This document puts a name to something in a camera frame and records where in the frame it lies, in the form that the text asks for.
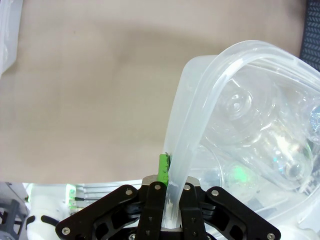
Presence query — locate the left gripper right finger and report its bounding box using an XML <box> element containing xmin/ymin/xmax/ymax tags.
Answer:
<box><xmin>177</xmin><ymin>182</ymin><xmax>280</xmax><ymax>240</ymax></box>

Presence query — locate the clear plastic bin edge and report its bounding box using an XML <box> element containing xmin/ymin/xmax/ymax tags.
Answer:
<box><xmin>0</xmin><ymin>0</ymin><xmax>21</xmax><ymax>74</ymax></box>

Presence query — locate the black frame part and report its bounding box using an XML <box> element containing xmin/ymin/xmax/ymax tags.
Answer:
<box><xmin>0</xmin><ymin>198</ymin><xmax>29</xmax><ymax>240</ymax></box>

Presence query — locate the clear plastic container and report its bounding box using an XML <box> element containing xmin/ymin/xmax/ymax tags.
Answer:
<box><xmin>161</xmin><ymin>39</ymin><xmax>320</xmax><ymax>240</ymax></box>

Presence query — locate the black woven basket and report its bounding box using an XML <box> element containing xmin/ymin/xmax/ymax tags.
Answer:
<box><xmin>299</xmin><ymin>0</ymin><xmax>320</xmax><ymax>66</ymax></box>

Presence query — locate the crumpled clear plastic wrapper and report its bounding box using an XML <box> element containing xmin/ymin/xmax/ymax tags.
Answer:
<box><xmin>298</xmin><ymin>98</ymin><xmax>320</xmax><ymax>142</ymax></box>

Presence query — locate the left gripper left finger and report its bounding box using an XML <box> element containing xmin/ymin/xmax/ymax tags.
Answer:
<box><xmin>55</xmin><ymin>153</ymin><xmax>171</xmax><ymax>240</ymax></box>

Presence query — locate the clear plastic bottle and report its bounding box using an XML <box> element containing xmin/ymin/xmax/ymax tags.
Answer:
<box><xmin>209</xmin><ymin>74</ymin><xmax>315</xmax><ymax>187</ymax></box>

